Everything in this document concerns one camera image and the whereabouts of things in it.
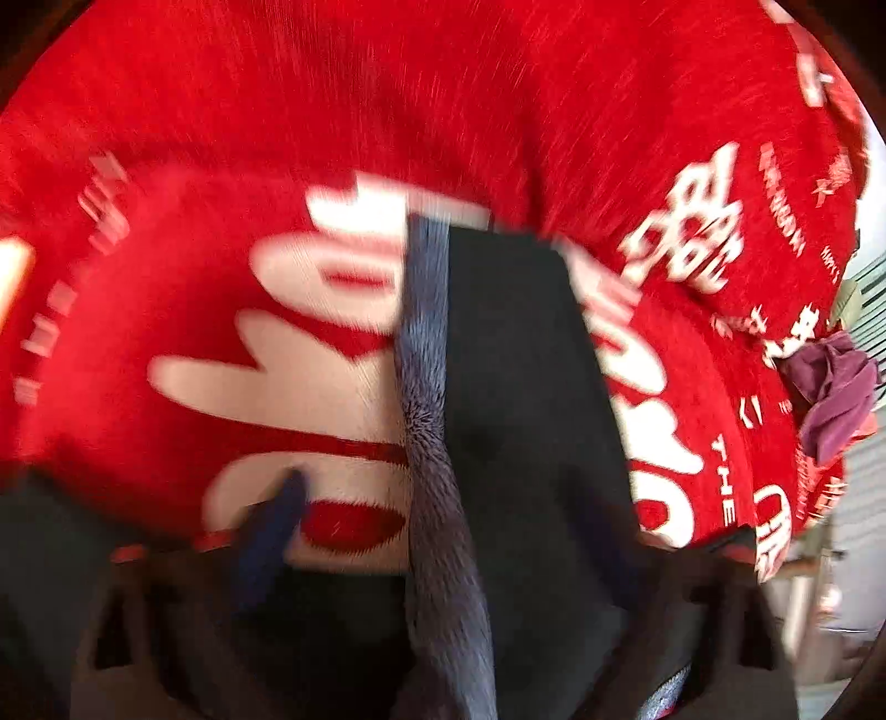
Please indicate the purple cloth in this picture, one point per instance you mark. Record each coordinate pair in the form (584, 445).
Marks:
(830, 401)

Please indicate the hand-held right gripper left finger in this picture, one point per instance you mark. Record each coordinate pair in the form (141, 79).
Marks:
(273, 547)

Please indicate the red printed blanket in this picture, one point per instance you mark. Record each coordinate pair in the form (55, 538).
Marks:
(346, 104)

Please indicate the black pants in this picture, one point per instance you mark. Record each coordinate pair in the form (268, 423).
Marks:
(526, 388)

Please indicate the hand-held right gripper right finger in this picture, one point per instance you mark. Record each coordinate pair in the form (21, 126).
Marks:
(696, 578)

